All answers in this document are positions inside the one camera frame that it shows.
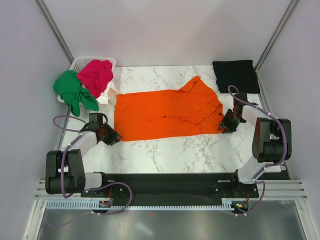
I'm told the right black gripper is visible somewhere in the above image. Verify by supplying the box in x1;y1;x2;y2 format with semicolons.
218;108;244;134

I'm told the orange t shirt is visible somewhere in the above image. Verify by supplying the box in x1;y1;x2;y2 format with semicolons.
114;76;224;142

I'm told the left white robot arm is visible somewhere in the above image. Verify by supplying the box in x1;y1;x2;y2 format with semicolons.
45;112;122;199

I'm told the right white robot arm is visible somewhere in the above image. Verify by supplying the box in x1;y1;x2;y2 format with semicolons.
219;93;292;197

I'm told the white t shirt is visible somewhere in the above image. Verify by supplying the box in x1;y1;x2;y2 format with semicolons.
96;80;121;106

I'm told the folded black t shirt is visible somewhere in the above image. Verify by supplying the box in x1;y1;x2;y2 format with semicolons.
212;60;260;94

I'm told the red t shirt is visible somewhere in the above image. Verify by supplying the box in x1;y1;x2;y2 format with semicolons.
76;59;114;99

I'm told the green t shirt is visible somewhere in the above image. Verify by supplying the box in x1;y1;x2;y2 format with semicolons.
52;70;99;117

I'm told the white laundry basket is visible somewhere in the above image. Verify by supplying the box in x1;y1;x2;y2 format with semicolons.
57;56;117;103

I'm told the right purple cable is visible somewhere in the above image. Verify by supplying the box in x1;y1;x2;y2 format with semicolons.
227;84;288;217

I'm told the purple cable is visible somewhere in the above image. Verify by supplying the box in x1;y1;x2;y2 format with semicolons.
227;84;288;217
44;114;132;227

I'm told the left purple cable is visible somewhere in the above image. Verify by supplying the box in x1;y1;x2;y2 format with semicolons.
44;114;132;227

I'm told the aluminium frame rail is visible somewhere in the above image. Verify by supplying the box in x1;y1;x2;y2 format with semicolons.
34;180;307;201

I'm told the white slotted cable duct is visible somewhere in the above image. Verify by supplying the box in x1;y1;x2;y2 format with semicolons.
45;199;234;211

